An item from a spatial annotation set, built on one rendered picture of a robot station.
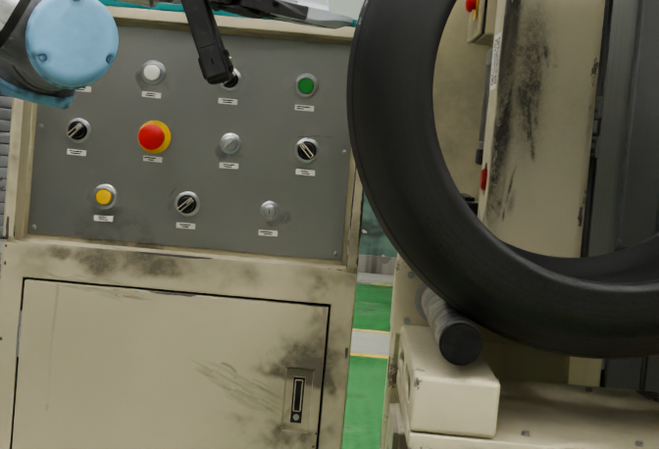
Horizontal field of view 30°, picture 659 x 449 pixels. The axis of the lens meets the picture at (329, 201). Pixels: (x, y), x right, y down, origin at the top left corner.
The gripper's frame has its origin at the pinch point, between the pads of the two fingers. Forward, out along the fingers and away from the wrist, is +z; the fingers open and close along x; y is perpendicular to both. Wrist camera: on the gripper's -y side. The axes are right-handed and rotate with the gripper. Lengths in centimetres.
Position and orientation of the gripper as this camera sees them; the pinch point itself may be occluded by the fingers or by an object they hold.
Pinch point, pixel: (339, 25)
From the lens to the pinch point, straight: 136.0
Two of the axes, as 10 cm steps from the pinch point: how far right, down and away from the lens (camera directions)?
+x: 0.2, -0.5, 10.0
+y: 2.1, -9.8, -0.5
